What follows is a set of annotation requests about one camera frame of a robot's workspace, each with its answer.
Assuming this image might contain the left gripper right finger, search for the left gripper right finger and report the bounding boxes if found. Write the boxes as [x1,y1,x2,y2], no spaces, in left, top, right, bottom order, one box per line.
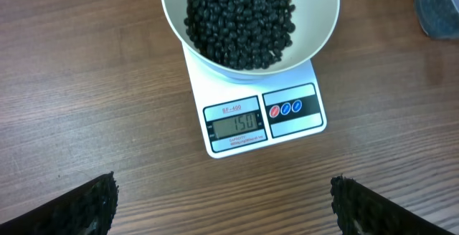
[330,176,453,235]

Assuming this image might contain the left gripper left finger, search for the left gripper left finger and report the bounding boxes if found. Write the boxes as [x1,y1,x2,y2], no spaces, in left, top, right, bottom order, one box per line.
[1,172,118,235]

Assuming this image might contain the white digital kitchen scale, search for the white digital kitchen scale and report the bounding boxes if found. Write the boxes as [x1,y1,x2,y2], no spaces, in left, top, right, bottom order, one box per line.
[184,49,327,158]

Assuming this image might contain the black beans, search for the black beans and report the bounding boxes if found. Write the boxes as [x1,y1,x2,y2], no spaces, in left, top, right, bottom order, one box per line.
[183,0,459,71]

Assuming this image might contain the white bowl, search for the white bowl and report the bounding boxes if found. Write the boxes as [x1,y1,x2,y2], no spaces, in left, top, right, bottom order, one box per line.
[161,0,340,80]

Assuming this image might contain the clear plastic container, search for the clear plastic container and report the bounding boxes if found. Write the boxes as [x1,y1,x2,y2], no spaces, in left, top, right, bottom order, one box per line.
[415,0,458,39]

